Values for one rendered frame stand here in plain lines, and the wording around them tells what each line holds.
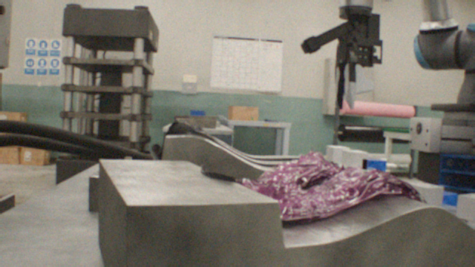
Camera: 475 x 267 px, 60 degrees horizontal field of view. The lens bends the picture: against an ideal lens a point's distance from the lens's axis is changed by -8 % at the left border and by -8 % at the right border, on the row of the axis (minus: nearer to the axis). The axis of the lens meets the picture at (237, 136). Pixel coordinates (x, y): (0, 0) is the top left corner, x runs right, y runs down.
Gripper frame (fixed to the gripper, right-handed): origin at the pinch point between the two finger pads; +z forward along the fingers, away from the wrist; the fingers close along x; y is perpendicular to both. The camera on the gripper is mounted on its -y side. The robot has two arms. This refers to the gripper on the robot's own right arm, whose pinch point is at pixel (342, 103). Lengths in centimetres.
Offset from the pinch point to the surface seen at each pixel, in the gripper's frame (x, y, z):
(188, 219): -59, -30, 11
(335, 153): -2.4, -1.7, 10.4
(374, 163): -12.8, 2.7, 11.2
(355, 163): -13.2, -1.3, 11.3
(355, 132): 512, 191, 20
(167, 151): -17.5, -34.8, 10.1
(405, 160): 536, 286, 60
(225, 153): -17.5, -25.3, 10.1
